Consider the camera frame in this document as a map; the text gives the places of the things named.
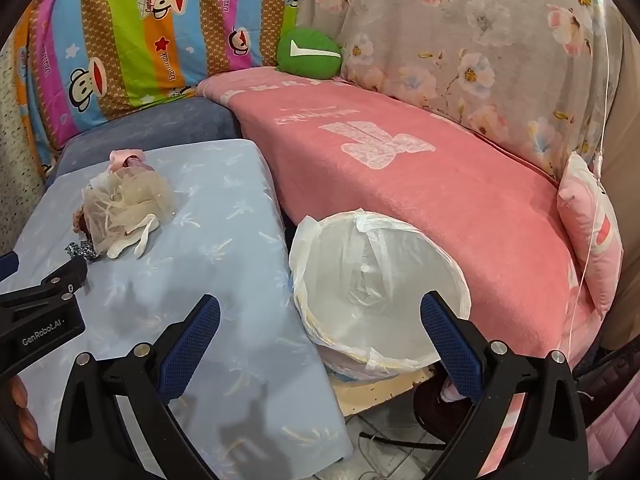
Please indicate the light blue printed tablecloth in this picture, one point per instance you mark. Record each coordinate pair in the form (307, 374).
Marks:
(215, 270)

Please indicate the bin with white plastic bag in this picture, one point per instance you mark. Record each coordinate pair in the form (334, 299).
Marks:
(380, 285)

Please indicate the black and white patterned cloth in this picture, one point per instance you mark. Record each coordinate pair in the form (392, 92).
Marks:
(82, 251)

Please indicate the pink quilted cloth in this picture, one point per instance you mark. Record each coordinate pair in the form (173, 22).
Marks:
(615, 435)

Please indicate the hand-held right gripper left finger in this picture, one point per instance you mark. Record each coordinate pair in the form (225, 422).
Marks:
(192, 342)

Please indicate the pink pillow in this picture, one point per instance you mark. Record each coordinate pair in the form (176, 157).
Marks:
(592, 230)

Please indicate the green round cushion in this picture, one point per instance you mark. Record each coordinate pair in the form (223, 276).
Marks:
(307, 55)

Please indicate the beige mesh tulle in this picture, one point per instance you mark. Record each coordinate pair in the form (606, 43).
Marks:
(130, 205)

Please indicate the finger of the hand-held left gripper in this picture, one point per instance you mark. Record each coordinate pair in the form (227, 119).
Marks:
(67, 276)
(9, 265)

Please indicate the grey floral sheet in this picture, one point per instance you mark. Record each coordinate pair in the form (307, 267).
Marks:
(475, 35)

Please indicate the colourful monkey-print pillow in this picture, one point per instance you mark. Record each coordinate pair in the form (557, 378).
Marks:
(125, 35)

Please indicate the speckled beige cloth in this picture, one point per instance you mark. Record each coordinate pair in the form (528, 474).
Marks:
(17, 160)

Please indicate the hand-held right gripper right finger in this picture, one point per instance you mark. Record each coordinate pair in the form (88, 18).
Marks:
(450, 345)

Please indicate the wooden board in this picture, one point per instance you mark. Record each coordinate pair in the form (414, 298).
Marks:
(370, 392)

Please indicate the dark red cloth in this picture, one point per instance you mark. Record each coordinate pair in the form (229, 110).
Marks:
(80, 220)

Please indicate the pink blanket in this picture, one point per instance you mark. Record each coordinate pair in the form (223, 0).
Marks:
(425, 200)

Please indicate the blue-grey sofa cushion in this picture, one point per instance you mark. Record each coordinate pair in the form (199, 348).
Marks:
(165, 122)

